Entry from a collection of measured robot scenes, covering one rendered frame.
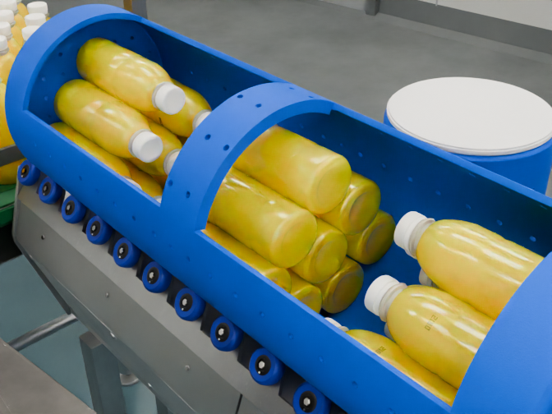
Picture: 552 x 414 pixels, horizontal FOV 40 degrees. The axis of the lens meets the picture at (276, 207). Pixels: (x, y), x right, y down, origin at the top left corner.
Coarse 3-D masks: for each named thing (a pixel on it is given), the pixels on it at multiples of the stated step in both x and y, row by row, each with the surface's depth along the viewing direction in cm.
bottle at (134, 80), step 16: (80, 48) 113; (96, 48) 111; (112, 48) 110; (80, 64) 112; (96, 64) 110; (112, 64) 107; (128, 64) 106; (144, 64) 105; (96, 80) 110; (112, 80) 107; (128, 80) 104; (144, 80) 103; (160, 80) 104; (128, 96) 105; (144, 96) 104
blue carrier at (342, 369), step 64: (64, 64) 115; (192, 64) 119; (256, 128) 82; (320, 128) 101; (384, 128) 84; (128, 192) 90; (192, 192) 82; (384, 192) 97; (448, 192) 88; (512, 192) 77; (192, 256) 83; (384, 256) 98; (256, 320) 78; (320, 320) 70; (512, 320) 58; (320, 384) 74; (384, 384) 65; (512, 384) 57
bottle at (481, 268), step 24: (432, 240) 72; (456, 240) 70; (480, 240) 69; (504, 240) 70; (432, 264) 71; (456, 264) 69; (480, 264) 68; (504, 264) 67; (528, 264) 66; (456, 288) 70; (480, 288) 68; (504, 288) 66
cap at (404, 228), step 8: (408, 216) 76; (416, 216) 76; (424, 216) 76; (400, 224) 76; (408, 224) 75; (416, 224) 75; (400, 232) 76; (408, 232) 75; (400, 240) 76; (408, 240) 75; (408, 248) 76
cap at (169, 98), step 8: (160, 88) 103; (168, 88) 102; (176, 88) 102; (160, 96) 102; (168, 96) 102; (176, 96) 103; (184, 96) 104; (160, 104) 102; (168, 104) 103; (176, 104) 103; (168, 112) 103; (176, 112) 104
